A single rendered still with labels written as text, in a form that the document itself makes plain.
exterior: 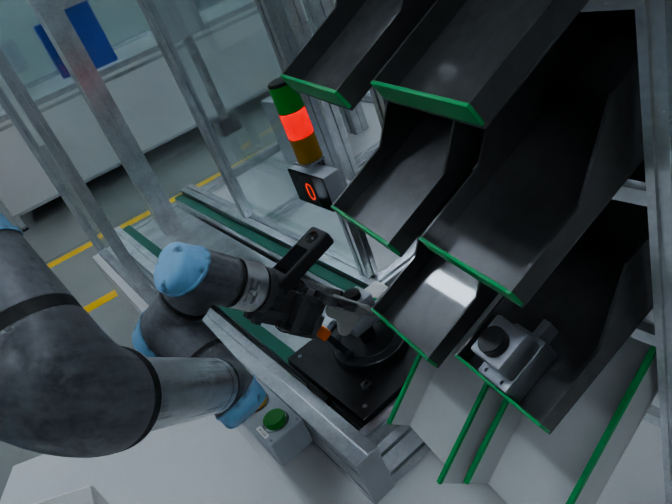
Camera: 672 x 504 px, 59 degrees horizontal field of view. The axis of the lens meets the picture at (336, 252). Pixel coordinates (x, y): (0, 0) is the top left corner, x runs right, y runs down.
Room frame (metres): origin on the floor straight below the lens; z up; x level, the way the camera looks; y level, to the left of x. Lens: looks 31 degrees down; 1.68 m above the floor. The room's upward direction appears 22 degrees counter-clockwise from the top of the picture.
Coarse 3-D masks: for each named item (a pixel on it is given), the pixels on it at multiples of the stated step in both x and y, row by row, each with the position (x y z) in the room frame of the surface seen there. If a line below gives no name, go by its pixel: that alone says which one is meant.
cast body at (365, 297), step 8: (352, 288) 0.84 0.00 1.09; (360, 288) 0.85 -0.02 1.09; (344, 296) 0.83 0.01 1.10; (352, 296) 0.82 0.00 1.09; (360, 296) 0.82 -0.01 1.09; (368, 296) 0.82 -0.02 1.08; (368, 304) 0.82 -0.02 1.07; (360, 320) 0.81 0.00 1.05; (368, 320) 0.81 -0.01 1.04; (376, 320) 0.82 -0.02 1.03; (360, 328) 0.80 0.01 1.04; (368, 328) 0.81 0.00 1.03
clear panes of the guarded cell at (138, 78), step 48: (0, 0) 2.00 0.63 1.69; (96, 0) 2.11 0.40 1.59; (48, 48) 2.03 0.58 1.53; (96, 48) 2.08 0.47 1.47; (144, 48) 2.14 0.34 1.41; (48, 96) 1.99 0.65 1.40; (144, 96) 2.11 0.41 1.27; (96, 144) 2.02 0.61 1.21; (144, 144) 2.08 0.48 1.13; (192, 144) 2.14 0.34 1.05; (96, 192) 1.98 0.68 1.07; (96, 240) 1.90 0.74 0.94
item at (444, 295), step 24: (408, 264) 0.63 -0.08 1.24; (432, 264) 0.63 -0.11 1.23; (408, 288) 0.63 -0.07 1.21; (432, 288) 0.60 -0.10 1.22; (456, 288) 0.57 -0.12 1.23; (480, 288) 0.52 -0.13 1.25; (384, 312) 0.62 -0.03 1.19; (408, 312) 0.59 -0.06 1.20; (432, 312) 0.56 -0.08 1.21; (456, 312) 0.54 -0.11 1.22; (480, 312) 0.52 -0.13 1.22; (408, 336) 0.56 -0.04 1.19; (432, 336) 0.54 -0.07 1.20; (456, 336) 0.51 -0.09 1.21; (432, 360) 0.50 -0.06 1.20
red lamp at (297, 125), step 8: (296, 112) 1.03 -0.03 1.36; (304, 112) 1.04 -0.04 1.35; (288, 120) 1.03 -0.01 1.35; (296, 120) 1.03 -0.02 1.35; (304, 120) 1.03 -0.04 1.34; (288, 128) 1.04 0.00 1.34; (296, 128) 1.03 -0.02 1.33; (304, 128) 1.03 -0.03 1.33; (312, 128) 1.04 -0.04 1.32; (288, 136) 1.05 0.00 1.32; (296, 136) 1.03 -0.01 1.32; (304, 136) 1.03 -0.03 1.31
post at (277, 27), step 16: (256, 0) 1.07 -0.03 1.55; (272, 0) 1.06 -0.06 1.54; (272, 16) 1.05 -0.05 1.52; (272, 32) 1.06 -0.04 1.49; (288, 32) 1.06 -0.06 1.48; (288, 48) 1.06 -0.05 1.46; (288, 64) 1.05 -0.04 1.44; (304, 96) 1.05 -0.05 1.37; (320, 112) 1.06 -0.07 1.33; (320, 128) 1.06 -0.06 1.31; (320, 144) 1.05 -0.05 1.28; (336, 160) 1.06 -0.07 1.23; (352, 224) 1.05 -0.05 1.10; (352, 240) 1.05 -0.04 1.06; (368, 256) 1.06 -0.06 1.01; (368, 272) 1.05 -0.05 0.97
